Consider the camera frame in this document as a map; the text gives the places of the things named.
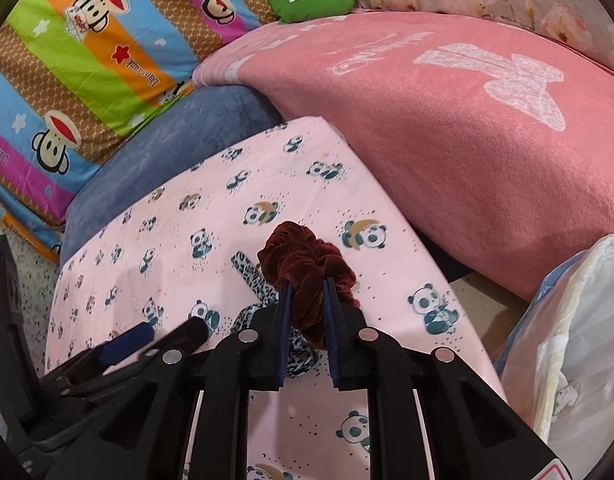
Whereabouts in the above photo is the bin with white bag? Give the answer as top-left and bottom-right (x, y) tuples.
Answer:
(492, 232), (614, 480)

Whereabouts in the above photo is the dark red velvet scrunchie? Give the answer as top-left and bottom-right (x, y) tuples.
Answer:
(257, 220), (360, 348)

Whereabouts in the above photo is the colourful monkey print pillow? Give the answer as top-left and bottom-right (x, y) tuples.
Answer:
(0, 0), (282, 263)

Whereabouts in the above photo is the blue velvet cushion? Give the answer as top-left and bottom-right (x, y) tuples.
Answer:
(59, 85), (288, 263)

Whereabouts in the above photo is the pink blanket with white print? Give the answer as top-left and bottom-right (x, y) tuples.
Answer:
(192, 10), (614, 303)

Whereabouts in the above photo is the leopard print hair band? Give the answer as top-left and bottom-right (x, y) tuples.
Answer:
(230, 252), (320, 378)

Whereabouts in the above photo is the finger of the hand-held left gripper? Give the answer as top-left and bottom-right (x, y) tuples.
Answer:
(67, 316), (210, 397)
(39, 321), (156, 387)

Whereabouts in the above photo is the pink panda-print sheet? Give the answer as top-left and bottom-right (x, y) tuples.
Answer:
(44, 116), (510, 480)

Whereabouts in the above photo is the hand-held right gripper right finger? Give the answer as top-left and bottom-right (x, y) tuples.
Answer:
(323, 279), (574, 480)

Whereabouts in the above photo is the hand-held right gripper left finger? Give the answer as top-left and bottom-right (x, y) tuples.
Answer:
(47, 280), (295, 480)

